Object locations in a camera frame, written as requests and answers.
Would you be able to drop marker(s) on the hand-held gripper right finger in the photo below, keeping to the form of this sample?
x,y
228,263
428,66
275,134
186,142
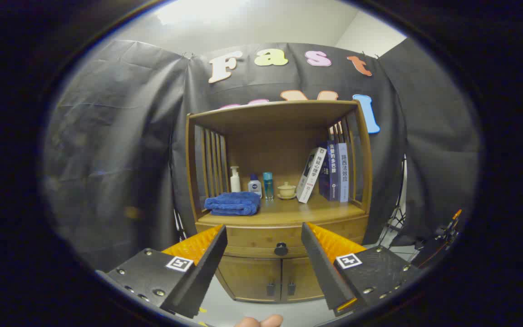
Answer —
x,y
323,272

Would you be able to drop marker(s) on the clear blue bottle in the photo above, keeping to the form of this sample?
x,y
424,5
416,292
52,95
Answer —
x,y
268,184

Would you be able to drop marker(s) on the white book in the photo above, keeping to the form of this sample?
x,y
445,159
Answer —
x,y
311,175

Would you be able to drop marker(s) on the white pump bottle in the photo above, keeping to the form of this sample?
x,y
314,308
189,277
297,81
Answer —
x,y
235,181

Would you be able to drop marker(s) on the blue folded towel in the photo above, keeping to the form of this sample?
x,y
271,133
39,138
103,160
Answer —
x,y
234,203

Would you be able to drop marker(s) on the wooden countertop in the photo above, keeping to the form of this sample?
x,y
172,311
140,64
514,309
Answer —
x,y
288,211

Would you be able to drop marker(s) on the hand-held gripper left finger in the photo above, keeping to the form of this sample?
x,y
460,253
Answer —
x,y
207,272

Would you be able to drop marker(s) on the wooden cabinet door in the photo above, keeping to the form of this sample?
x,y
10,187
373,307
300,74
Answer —
x,y
252,277
300,277

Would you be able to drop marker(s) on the wooden drawer with black knob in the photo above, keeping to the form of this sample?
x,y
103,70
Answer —
x,y
261,236

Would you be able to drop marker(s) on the black device with orange tip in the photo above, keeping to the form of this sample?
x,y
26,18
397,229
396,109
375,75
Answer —
x,y
434,250

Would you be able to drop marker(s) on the pale blue book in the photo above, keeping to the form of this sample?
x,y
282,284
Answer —
x,y
343,172

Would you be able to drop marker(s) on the beige lidded tea cup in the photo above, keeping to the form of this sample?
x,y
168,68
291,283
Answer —
x,y
286,190

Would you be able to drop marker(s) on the dark blue book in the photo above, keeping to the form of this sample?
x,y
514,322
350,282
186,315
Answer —
x,y
333,172

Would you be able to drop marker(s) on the wooden cabinet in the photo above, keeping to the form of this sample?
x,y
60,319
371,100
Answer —
x,y
266,150

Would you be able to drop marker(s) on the white bottle with blue cap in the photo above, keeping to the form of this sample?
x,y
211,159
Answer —
x,y
254,187

